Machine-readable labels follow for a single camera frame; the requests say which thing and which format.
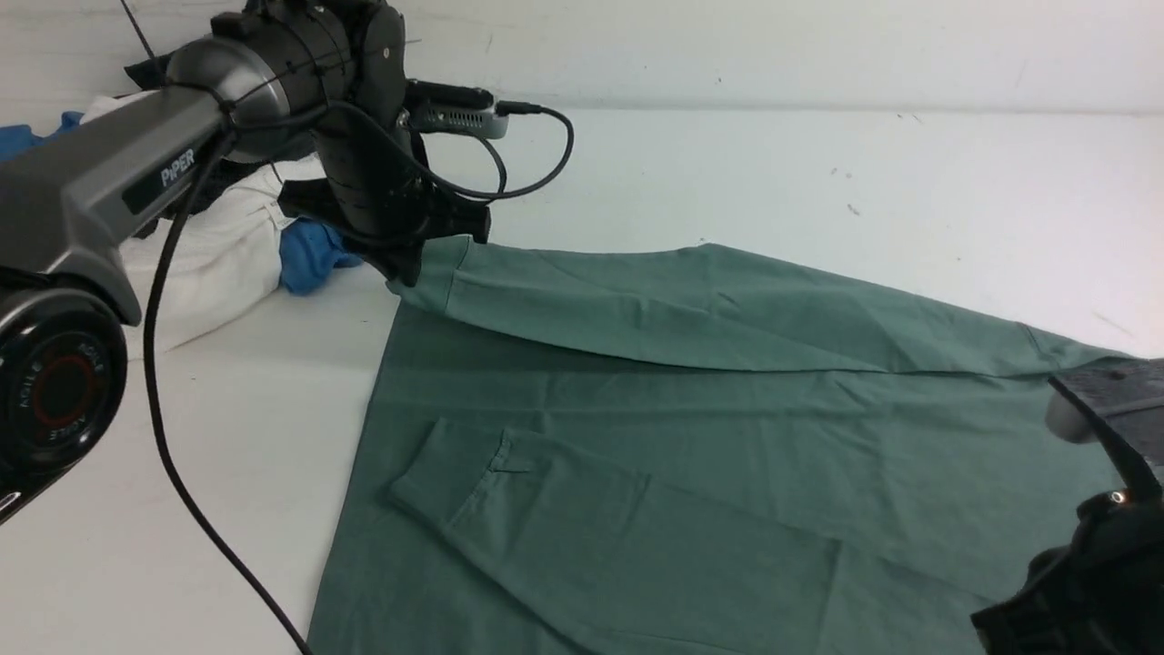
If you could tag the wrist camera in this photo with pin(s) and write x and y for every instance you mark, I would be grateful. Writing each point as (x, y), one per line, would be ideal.
(1126, 395)
(456, 110)

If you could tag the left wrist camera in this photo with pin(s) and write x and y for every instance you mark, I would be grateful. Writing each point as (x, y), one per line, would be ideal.
(456, 110)

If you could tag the white shirt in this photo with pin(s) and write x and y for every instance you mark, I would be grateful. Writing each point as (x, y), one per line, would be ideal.
(227, 258)

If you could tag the green long sleeve shirt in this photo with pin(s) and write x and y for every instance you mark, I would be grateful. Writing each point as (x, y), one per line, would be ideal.
(699, 451)

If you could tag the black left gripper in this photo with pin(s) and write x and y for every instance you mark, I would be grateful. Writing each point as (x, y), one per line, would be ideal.
(372, 193)

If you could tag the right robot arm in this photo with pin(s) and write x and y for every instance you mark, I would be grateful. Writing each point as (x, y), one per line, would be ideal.
(1101, 594)

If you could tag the blue shirt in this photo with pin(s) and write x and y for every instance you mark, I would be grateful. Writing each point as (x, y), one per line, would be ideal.
(308, 251)

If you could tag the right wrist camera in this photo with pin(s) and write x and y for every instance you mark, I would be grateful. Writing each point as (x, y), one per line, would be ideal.
(1126, 395)

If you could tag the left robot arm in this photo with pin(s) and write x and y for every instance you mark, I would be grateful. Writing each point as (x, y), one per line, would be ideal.
(245, 93)

